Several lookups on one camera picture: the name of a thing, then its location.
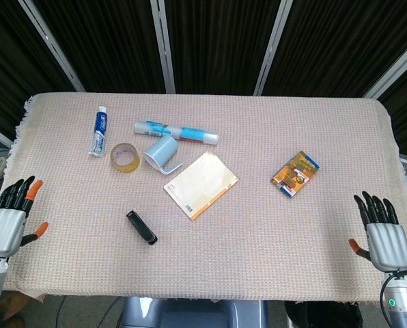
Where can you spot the white partition post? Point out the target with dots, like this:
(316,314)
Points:
(162,44)
(270,48)
(53,48)
(394,68)

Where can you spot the beige textured table cloth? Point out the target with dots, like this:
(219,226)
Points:
(258,239)

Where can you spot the light blue plastic cup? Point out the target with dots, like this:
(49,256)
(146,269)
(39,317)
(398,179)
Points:
(160,152)

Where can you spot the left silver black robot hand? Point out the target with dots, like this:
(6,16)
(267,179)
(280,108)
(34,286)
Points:
(3,230)

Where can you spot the beige notebook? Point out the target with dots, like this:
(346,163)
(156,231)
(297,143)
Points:
(200,186)

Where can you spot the orange blue card box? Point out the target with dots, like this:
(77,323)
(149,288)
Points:
(295,174)

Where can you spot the blue and red tube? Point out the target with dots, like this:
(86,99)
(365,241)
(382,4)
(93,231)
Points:
(176,131)

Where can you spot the black stapler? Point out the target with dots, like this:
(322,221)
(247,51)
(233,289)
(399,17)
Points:
(142,228)

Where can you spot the blue white toothpaste tube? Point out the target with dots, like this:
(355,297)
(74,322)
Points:
(98,131)

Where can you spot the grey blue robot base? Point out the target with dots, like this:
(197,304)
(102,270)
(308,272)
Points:
(193,312)

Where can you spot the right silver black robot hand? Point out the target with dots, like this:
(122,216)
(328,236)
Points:
(389,244)

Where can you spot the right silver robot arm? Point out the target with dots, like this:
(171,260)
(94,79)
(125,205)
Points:
(403,300)

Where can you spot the clear packing tape roll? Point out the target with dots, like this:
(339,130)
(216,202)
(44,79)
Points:
(125,157)

